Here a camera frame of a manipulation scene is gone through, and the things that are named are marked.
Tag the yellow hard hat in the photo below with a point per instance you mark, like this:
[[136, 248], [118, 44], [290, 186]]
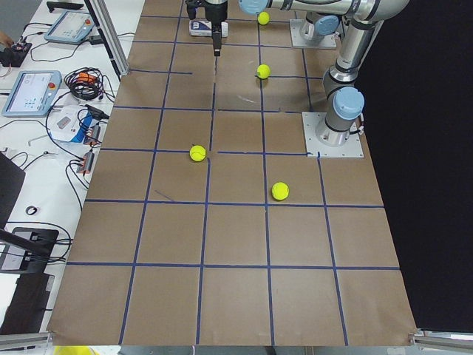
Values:
[[73, 350]]

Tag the tennis ball near far base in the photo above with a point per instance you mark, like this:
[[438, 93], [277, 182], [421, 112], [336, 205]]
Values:
[[263, 18]]

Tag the near teach pendant tablet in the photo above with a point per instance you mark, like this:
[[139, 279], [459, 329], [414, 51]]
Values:
[[32, 94]]

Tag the tennis ball on tape cross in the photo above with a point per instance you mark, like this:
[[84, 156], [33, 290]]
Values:
[[263, 71]]

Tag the far teach pendant tablet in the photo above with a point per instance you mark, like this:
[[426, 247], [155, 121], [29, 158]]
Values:
[[72, 27]]

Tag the tennis ball centre left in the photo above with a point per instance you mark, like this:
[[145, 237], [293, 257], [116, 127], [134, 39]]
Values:
[[197, 153]]

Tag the small black electronics box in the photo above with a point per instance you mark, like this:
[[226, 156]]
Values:
[[14, 56]]

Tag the brown paper table cover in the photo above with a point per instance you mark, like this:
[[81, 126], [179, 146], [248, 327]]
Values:
[[169, 251]]

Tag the white paper booklet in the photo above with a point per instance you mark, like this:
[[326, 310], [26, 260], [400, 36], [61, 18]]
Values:
[[70, 124]]

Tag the aluminium frame post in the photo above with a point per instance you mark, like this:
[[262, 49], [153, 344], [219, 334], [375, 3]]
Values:
[[102, 20]]

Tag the clear tennis ball can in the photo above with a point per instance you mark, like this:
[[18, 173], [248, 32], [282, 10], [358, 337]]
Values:
[[202, 28]]

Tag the teach pendant tablet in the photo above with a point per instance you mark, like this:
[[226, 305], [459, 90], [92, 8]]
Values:
[[32, 94], [72, 27]]

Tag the tennis ball centre right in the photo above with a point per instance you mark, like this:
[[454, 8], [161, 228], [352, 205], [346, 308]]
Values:
[[280, 191]]

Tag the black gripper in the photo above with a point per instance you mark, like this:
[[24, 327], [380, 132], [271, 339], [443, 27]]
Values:
[[216, 12]]

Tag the orange grey adapter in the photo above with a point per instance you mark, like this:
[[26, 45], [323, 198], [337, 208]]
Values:
[[86, 163]]

